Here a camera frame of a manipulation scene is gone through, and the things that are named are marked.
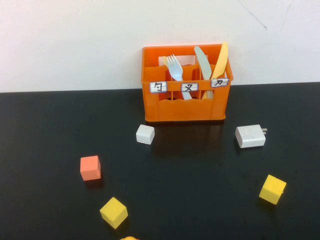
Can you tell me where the light blue plastic fork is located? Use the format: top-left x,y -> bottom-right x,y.
168,53 -> 193,101

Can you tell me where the orange plastic cutlery holder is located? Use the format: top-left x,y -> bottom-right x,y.
141,44 -> 234,123

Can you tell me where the white foam cube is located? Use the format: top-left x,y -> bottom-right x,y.
135,124 -> 156,145

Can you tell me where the white label spoon character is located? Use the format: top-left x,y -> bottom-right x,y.
149,81 -> 168,93

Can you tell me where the white label fork character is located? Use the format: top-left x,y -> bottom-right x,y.
180,82 -> 199,93

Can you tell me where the cream plastic fork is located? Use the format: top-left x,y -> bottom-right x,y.
161,55 -> 173,70

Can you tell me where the pale grey plastic knife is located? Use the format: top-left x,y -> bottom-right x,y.
194,46 -> 215,100

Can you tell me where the white label knife character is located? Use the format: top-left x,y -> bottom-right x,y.
210,77 -> 230,88

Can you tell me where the orange-red foam cube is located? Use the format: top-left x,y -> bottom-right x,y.
79,155 -> 102,181

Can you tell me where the yellow plastic knife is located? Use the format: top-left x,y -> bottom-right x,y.
202,41 -> 229,100

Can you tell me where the white power adapter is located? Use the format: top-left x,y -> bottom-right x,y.
234,124 -> 268,149

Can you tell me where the yellow foam cube with notch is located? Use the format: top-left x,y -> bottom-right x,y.
258,174 -> 288,206

